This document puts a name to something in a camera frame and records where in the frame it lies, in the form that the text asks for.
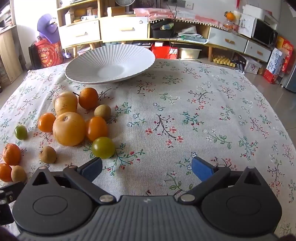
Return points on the orange tomato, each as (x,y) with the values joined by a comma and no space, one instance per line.
(97,128)
(5,172)
(46,122)

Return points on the red yellow carton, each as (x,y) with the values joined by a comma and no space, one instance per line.
(286,48)

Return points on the white floor box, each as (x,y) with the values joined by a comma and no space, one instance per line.
(253,67)

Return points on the low wooden cabinet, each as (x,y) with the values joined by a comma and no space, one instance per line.
(124,14)

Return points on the red hanging ornament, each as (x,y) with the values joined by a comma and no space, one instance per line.
(238,4)

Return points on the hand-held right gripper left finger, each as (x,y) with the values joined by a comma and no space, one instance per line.
(92,169)

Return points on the black microwave oven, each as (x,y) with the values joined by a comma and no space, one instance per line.
(263,32)

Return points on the black flat panel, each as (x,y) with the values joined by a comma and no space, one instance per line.
(32,58)

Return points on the blue white carton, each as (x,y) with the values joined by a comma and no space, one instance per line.
(275,61)

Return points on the pile of papers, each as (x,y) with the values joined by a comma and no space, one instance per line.
(192,34)

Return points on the small white orange box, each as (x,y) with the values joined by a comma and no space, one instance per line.
(92,11)

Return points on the long wooden tv stand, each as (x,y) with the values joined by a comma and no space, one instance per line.
(204,32)

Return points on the white printed box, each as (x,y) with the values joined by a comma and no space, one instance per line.
(245,25)

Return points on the large green tomato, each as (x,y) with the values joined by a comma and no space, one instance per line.
(103,147)

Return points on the wooden study desk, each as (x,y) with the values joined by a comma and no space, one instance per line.
(9,53)

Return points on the white blue thermometer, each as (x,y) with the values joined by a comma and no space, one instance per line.
(86,18)

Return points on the white desk fan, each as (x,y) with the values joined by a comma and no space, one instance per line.
(124,2)

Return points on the red cardboard box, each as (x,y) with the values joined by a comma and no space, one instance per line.
(161,52)

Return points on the yellow potato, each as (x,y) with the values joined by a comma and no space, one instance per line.
(66,102)

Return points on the grey appliance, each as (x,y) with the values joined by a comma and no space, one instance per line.
(291,71)

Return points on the black lidded case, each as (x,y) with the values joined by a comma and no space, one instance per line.
(161,32)

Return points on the stemmed orange mandarin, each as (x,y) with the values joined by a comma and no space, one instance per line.
(88,98)

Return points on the white plastic bin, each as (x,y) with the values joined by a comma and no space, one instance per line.
(190,53)

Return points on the pink fringed cloth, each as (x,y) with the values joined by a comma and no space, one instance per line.
(161,14)

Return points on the white ribbed plate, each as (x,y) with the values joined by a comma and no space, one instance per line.
(111,69)

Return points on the tall wooden shelf cabinet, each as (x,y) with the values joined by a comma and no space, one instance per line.
(96,9)

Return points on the purple hat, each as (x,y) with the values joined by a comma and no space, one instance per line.
(48,27)

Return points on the yellow pear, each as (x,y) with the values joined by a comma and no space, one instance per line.
(69,129)

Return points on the small wooden box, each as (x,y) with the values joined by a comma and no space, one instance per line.
(116,11)

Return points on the small brown kiwi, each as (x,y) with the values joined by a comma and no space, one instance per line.
(18,173)
(102,112)
(47,154)

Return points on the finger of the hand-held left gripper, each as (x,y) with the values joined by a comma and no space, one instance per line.
(13,188)

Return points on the floral tablecloth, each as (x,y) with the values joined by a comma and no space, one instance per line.
(185,115)

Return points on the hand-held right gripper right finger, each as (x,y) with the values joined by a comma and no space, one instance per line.
(202,169)

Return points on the framed cat picture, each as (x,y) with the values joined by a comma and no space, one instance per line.
(149,3)

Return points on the yellow egg tray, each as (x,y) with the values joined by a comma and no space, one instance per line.
(223,61)

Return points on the orange round tin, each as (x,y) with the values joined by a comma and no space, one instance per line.
(80,12)

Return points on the orange fruit ornament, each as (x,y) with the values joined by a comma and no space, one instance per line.
(230,16)

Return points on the black tool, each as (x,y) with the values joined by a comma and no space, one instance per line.
(239,66)

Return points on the small purple toy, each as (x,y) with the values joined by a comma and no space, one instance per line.
(67,55)

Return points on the small green tomato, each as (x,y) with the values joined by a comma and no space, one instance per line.
(21,132)

